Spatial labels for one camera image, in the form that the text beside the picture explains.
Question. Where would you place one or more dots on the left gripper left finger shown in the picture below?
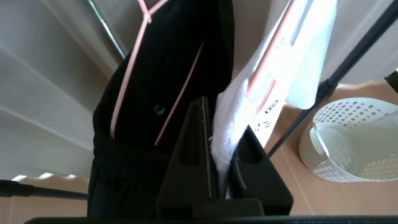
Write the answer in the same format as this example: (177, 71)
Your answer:
(186, 183)

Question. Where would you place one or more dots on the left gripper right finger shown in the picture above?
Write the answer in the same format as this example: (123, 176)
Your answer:
(261, 183)

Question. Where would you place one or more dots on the black shorts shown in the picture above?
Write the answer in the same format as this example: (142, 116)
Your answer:
(149, 124)

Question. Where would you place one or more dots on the white printed t-shirt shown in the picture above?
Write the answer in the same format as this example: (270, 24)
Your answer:
(280, 77)

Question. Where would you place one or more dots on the white laundry basket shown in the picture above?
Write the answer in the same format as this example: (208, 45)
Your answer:
(351, 140)

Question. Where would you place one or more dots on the black clothes rack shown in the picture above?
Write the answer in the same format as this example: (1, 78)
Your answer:
(339, 77)

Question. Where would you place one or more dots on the pink clothes hanger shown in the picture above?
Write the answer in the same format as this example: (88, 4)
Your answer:
(133, 62)

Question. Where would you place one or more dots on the beige curtain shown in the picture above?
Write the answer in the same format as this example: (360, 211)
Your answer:
(62, 77)

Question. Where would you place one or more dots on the grey curtain wand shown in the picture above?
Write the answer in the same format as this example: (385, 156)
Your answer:
(107, 29)

